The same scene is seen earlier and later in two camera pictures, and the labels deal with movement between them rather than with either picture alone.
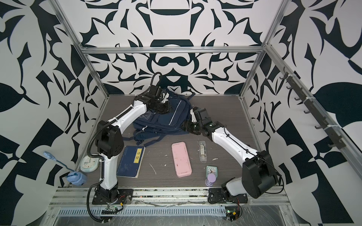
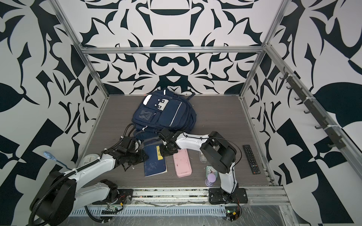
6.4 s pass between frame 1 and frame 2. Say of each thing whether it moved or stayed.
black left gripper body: moved
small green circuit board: stayed
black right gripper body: moved
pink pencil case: stayed
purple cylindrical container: stayed
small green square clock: stayed
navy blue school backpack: stayed
